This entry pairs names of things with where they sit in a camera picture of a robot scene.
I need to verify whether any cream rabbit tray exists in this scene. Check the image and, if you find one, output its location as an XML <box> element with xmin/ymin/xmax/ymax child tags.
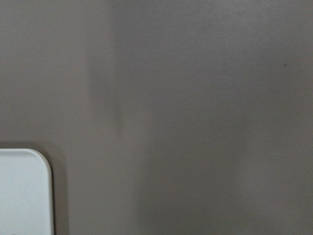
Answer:
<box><xmin>0</xmin><ymin>149</ymin><xmax>54</xmax><ymax>235</ymax></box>

